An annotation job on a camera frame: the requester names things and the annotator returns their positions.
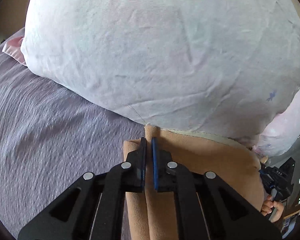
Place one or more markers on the left floral pink pillow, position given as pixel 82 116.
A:
pixel 224 67

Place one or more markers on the tan long-sleeve shirt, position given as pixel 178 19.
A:
pixel 152 215

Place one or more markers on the person's right hand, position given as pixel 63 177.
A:
pixel 269 206

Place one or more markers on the floral pink pillow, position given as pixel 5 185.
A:
pixel 279 136
pixel 224 67

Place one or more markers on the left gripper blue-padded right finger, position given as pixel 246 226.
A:
pixel 206 206

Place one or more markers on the right floral pink pillow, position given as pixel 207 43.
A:
pixel 279 136

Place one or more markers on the lavender bed sheet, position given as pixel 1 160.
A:
pixel 49 137

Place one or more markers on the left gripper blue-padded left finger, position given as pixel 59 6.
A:
pixel 92 207

